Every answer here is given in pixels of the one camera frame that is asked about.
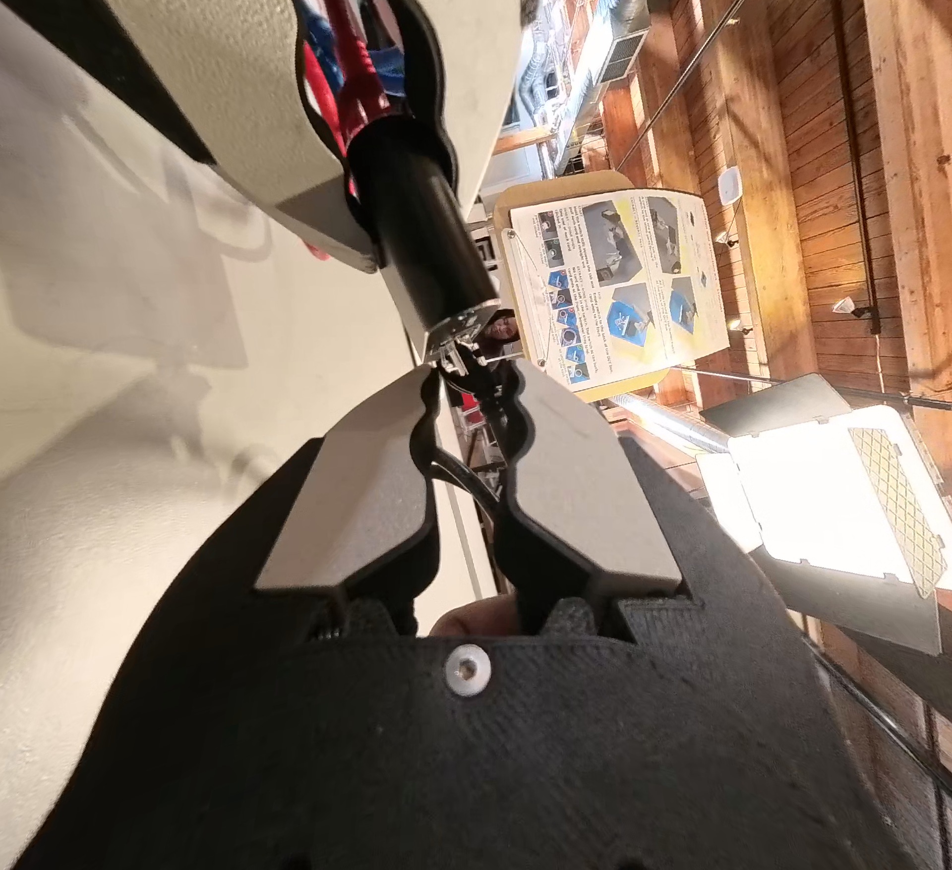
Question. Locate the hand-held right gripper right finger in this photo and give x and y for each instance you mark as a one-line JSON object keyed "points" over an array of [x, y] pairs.
{"points": [[587, 505]]}

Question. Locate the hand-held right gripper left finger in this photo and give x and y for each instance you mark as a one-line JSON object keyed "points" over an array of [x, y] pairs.
{"points": [[357, 505]]}

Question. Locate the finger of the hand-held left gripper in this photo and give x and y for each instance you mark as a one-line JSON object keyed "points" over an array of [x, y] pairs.
{"points": [[476, 30], [208, 30]]}

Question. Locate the black ethernet port adapter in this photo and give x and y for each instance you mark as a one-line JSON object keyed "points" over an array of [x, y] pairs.
{"points": [[416, 215]]}

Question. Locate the person's right hand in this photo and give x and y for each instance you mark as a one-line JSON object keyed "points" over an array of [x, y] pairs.
{"points": [[476, 617]]}

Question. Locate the white air vent unit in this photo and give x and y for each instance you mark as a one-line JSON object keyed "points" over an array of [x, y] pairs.
{"points": [[623, 58]]}

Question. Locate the white document stand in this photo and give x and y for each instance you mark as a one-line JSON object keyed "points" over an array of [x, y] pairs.
{"points": [[558, 182]]}

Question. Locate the studio light panel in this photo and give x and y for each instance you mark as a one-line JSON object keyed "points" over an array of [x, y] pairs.
{"points": [[811, 498]]}

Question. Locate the black light stand pole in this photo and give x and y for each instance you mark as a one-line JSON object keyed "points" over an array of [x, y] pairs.
{"points": [[855, 388]]}

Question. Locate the white ceiling disc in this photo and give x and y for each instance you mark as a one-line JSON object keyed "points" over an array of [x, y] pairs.
{"points": [[732, 186]]}

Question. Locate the black ceiling pipe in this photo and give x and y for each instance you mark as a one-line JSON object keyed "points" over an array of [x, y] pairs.
{"points": [[848, 104]]}

